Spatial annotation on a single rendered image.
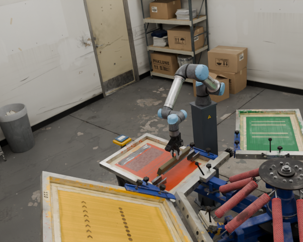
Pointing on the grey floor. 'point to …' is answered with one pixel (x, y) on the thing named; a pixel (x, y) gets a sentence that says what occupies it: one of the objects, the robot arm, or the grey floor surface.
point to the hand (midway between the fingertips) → (174, 158)
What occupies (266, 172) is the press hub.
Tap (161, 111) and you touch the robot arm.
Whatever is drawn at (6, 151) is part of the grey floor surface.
